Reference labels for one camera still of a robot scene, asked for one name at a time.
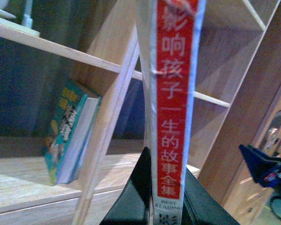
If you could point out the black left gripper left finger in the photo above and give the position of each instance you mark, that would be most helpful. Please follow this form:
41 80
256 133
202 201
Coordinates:
132 207

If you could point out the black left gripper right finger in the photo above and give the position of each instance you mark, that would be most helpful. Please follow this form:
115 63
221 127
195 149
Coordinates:
200 208

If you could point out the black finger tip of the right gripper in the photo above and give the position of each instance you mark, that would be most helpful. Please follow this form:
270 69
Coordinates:
263 168

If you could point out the white paperback book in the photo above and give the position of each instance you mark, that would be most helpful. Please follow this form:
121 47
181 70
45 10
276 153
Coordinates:
169 37

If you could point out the white object on upper shelf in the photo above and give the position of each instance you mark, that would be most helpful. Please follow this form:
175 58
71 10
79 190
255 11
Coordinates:
17 14

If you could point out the wooden glass door cabinet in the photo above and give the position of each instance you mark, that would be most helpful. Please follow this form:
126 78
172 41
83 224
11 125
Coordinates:
261 95

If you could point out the teal hardcover book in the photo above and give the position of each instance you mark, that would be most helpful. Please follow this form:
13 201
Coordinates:
69 132

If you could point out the wooden bookshelf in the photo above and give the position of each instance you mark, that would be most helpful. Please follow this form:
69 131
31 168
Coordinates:
232 32

